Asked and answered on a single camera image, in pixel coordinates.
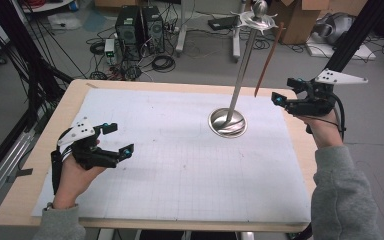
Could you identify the black computer tower green lights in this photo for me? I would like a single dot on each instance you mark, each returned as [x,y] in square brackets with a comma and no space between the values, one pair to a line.
[128,31]

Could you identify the metal utensil stand with hooks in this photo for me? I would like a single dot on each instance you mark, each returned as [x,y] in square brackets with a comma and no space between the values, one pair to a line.
[228,125]

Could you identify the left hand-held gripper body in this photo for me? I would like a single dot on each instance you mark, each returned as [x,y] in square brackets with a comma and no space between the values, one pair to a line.
[93,156]

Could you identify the grey white helmet device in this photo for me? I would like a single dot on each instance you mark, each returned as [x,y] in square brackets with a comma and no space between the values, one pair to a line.
[333,28]

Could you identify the white grid mat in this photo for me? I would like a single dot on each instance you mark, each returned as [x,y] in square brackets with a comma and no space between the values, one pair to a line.
[180,173]

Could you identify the white flat board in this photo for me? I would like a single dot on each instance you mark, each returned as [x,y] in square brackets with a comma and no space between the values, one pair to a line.
[363,53]

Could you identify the black frame strut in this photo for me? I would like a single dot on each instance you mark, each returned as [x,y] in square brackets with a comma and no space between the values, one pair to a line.
[350,40]

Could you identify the small white power unit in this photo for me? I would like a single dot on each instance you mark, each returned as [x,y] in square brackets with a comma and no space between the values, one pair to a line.
[110,50]

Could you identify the flat black box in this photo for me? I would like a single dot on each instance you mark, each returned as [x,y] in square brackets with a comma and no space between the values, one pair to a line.
[221,22]

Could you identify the aluminium rail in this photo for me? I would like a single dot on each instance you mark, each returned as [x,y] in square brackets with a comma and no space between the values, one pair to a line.
[3,166]

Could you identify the person's right hand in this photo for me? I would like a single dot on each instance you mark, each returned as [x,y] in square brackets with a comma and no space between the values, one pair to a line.
[325,131]

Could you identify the wooden rice spatula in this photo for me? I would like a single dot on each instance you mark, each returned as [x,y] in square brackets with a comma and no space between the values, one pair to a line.
[268,61]

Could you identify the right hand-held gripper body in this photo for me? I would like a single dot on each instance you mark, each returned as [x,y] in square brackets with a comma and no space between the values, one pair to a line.
[313,103]

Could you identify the large open cardboard box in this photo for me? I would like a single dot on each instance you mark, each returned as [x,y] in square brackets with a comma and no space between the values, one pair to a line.
[296,23]

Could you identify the white stand leg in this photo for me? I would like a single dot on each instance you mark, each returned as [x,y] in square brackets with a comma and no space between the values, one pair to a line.
[181,36]
[236,43]

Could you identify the person's left hand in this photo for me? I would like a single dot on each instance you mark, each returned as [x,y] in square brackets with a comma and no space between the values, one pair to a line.
[71,186]

